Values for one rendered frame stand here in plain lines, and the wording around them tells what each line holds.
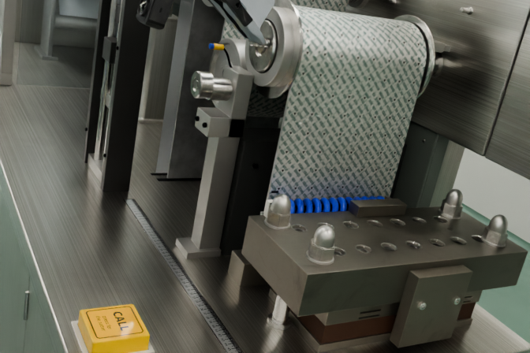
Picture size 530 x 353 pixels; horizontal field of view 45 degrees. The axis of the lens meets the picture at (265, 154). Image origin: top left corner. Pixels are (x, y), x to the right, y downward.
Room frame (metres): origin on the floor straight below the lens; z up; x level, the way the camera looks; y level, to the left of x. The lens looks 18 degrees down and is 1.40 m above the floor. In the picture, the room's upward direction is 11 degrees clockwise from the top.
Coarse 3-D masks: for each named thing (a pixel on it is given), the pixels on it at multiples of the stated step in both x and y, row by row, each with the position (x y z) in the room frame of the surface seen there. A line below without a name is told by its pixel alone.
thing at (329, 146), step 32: (288, 96) 0.88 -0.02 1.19; (320, 96) 0.91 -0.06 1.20; (288, 128) 0.89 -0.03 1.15; (320, 128) 0.92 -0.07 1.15; (352, 128) 0.95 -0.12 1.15; (384, 128) 0.98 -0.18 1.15; (288, 160) 0.89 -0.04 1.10; (320, 160) 0.92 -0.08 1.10; (352, 160) 0.95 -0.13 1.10; (384, 160) 0.99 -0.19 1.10; (288, 192) 0.90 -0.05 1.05; (320, 192) 0.93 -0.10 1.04; (352, 192) 0.96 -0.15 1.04; (384, 192) 1.00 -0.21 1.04
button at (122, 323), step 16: (128, 304) 0.71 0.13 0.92; (80, 320) 0.67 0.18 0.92; (96, 320) 0.66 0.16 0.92; (112, 320) 0.67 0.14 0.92; (128, 320) 0.68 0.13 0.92; (96, 336) 0.63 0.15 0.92; (112, 336) 0.64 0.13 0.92; (128, 336) 0.65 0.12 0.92; (144, 336) 0.65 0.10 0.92; (96, 352) 0.62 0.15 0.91; (112, 352) 0.63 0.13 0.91; (128, 352) 0.64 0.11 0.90
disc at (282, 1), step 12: (276, 0) 0.94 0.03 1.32; (288, 0) 0.92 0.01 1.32; (288, 12) 0.91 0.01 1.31; (300, 24) 0.88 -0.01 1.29; (300, 36) 0.88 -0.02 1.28; (300, 48) 0.87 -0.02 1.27; (300, 60) 0.87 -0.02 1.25; (288, 72) 0.88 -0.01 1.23; (288, 84) 0.88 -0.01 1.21; (264, 96) 0.93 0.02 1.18; (276, 96) 0.90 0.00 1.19
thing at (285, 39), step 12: (276, 12) 0.91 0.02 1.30; (276, 24) 0.90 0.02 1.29; (288, 24) 0.89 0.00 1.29; (288, 36) 0.88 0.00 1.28; (288, 48) 0.88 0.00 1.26; (276, 60) 0.89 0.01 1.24; (288, 60) 0.88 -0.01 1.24; (252, 72) 0.94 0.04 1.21; (264, 72) 0.93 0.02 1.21; (276, 72) 0.88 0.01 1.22; (264, 84) 0.90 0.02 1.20; (276, 84) 0.90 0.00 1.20
